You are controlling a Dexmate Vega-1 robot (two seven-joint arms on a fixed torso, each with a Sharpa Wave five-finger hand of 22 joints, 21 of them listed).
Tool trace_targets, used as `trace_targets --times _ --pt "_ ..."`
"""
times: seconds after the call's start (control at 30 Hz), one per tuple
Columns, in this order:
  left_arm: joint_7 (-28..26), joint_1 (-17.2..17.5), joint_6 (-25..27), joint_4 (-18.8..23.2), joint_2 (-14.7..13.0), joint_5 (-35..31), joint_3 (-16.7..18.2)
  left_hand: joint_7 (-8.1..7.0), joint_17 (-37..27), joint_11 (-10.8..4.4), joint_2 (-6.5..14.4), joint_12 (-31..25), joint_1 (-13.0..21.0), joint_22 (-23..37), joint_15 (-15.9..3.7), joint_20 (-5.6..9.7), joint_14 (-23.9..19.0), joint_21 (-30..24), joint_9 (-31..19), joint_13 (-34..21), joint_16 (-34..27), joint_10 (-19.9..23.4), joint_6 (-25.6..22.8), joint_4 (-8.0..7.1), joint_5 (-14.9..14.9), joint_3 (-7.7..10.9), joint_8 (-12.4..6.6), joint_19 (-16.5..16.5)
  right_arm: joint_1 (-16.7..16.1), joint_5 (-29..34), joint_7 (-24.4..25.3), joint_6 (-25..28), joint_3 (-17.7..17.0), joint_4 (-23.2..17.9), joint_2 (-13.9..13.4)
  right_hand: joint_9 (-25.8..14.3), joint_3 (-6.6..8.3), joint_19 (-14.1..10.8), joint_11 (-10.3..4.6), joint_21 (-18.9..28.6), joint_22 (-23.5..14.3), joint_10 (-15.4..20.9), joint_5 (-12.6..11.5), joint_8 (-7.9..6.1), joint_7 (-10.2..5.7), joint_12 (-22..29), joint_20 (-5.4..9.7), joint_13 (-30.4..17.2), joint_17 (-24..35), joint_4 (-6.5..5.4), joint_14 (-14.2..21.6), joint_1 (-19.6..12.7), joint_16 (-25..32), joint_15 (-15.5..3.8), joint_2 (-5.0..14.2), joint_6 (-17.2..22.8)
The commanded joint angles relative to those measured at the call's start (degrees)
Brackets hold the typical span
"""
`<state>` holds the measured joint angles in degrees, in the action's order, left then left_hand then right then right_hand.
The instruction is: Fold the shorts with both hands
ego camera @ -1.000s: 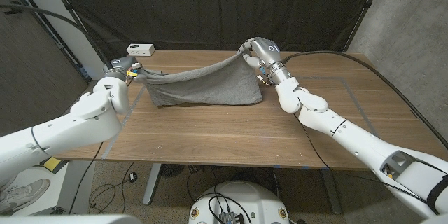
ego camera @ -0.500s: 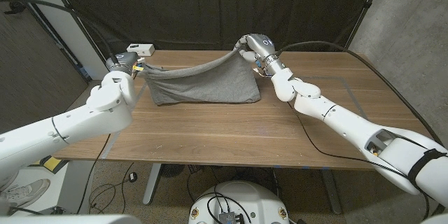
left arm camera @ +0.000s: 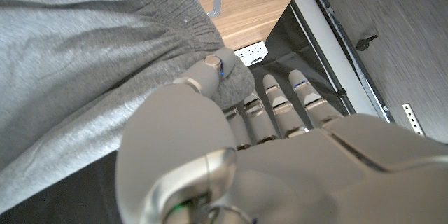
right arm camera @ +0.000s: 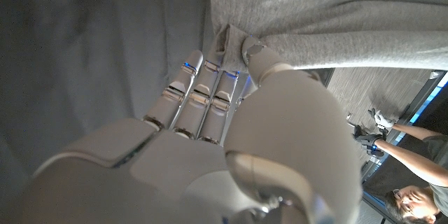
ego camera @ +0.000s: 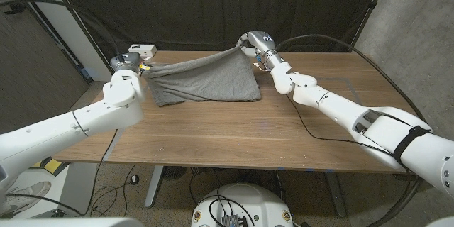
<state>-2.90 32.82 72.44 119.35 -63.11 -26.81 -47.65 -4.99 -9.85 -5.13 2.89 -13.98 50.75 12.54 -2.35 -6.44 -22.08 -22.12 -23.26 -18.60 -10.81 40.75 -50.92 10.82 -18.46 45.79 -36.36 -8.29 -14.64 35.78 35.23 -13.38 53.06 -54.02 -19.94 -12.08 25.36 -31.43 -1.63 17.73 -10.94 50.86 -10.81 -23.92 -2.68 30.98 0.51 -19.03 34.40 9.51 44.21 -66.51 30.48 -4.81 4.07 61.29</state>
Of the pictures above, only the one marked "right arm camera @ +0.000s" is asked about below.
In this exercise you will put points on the person's white gloved hand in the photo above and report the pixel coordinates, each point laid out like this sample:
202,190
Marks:
382,122

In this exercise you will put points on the grey shorts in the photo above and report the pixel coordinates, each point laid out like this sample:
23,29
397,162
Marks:
315,7

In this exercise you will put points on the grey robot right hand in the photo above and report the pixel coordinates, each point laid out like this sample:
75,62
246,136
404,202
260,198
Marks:
280,129

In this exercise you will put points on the person with glasses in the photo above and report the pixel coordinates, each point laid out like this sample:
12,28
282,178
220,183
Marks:
409,199

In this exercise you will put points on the black backdrop curtain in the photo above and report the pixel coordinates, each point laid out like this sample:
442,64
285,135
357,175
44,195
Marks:
70,42

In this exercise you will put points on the person's black gloved hand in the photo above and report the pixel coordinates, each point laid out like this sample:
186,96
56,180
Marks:
367,140

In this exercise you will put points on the person's bare forearm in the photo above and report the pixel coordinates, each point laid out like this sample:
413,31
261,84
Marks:
413,162
413,131

